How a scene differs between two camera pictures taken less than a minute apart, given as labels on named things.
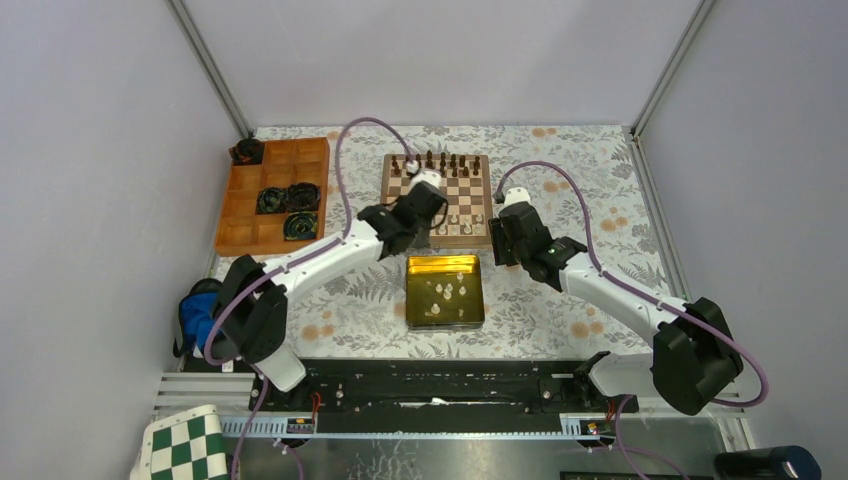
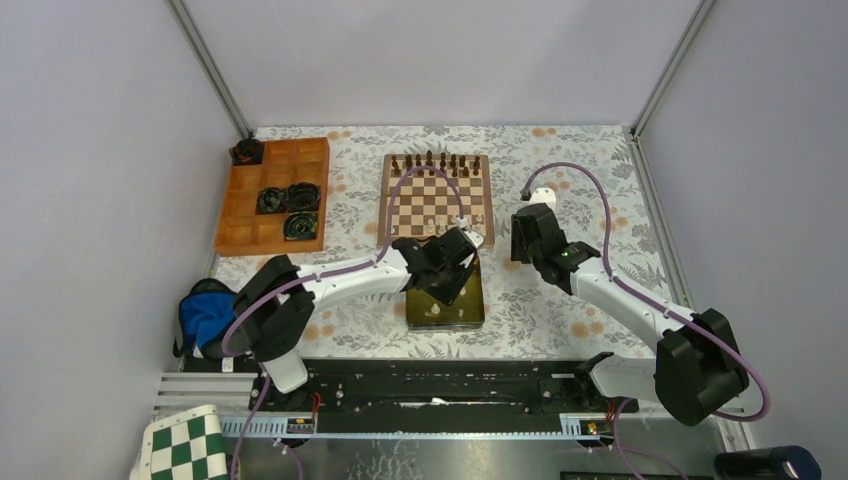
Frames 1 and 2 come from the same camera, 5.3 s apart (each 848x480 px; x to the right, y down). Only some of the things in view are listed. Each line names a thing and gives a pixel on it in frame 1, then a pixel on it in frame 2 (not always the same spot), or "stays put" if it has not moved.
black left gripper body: x=420 y=236 -> x=450 y=281
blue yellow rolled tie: x=271 y=201 stays put
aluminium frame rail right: x=643 y=166 stays put
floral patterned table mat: x=582 y=187 stays put
